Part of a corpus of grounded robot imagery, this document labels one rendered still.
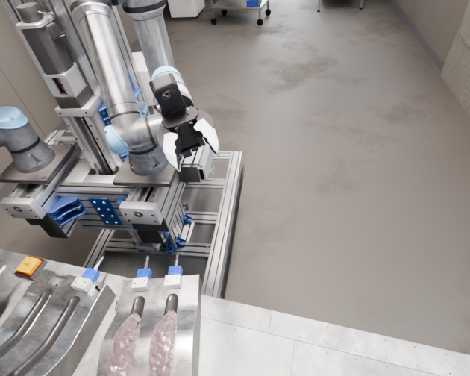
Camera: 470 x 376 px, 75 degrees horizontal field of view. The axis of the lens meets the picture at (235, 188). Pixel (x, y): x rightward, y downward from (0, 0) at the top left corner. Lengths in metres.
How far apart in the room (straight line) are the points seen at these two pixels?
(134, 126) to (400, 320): 1.71
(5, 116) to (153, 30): 0.65
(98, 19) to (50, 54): 0.33
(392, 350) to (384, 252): 1.21
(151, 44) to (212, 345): 0.90
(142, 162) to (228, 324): 0.62
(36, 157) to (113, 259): 0.89
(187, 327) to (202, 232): 1.08
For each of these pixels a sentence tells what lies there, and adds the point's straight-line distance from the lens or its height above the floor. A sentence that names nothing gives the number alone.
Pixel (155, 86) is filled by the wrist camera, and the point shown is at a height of 1.54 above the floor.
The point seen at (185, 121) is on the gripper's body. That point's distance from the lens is 0.59.
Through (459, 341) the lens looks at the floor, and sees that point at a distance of 2.10.
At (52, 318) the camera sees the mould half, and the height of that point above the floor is 0.88.
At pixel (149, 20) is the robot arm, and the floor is 1.53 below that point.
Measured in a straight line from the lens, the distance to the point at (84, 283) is 1.13.
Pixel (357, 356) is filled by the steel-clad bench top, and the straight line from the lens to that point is 1.04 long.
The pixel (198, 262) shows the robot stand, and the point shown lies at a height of 0.21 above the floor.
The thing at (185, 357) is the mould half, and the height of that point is 0.89.
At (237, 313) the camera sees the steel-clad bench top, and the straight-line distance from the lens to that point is 1.06.
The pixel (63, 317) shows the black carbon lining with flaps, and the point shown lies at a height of 0.88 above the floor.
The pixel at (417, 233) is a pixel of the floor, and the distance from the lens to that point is 2.39.
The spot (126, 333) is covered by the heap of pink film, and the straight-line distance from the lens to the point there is 1.00.
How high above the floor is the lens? 1.78
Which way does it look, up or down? 45 degrees down
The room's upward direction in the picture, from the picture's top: 8 degrees counter-clockwise
